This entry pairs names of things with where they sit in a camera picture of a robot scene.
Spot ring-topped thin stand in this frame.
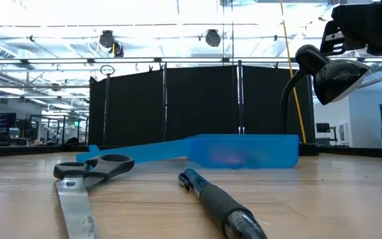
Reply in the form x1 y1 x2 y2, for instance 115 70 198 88
99 64 116 146

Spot yellow cable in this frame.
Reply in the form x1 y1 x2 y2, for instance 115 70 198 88
279 0 308 144

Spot dark computer monitor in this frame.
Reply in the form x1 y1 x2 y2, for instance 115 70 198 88
0 112 17 130

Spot black round ceiling fixture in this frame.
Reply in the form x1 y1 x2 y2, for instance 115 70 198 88
205 29 222 48
98 29 125 58

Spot black partition screen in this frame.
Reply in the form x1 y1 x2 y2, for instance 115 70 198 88
88 65 315 147

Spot black desk lamp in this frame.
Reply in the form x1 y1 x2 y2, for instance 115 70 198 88
281 44 371 156

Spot small dark monitor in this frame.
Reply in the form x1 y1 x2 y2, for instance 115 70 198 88
315 122 332 134

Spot blue translucent plastic supply box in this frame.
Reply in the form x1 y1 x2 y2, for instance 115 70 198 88
76 133 300 169

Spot black-handled steel scissors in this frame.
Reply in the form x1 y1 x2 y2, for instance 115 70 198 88
53 153 136 239

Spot black grip ballpoint pen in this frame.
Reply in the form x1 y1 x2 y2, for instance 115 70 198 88
178 168 268 239

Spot black overhead crossbar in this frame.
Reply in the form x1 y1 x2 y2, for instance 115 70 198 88
0 56 382 64

